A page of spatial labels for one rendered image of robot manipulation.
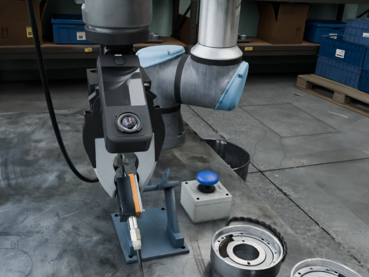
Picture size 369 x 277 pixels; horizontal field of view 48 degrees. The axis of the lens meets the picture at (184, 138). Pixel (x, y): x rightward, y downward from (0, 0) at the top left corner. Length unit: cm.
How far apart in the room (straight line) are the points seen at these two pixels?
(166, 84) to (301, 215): 156
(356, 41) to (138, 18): 411
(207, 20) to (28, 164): 48
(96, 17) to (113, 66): 5
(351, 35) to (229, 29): 367
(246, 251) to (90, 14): 42
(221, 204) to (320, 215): 169
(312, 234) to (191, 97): 143
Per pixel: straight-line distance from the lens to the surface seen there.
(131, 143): 40
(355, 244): 226
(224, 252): 64
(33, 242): 71
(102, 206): 78
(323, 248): 216
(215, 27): 90
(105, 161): 50
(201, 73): 91
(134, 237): 52
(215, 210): 74
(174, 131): 100
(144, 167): 52
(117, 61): 46
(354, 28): 451
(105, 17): 44
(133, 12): 44
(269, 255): 65
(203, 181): 73
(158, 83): 95
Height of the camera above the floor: 122
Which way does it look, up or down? 23 degrees down
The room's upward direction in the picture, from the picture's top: 4 degrees clockwise
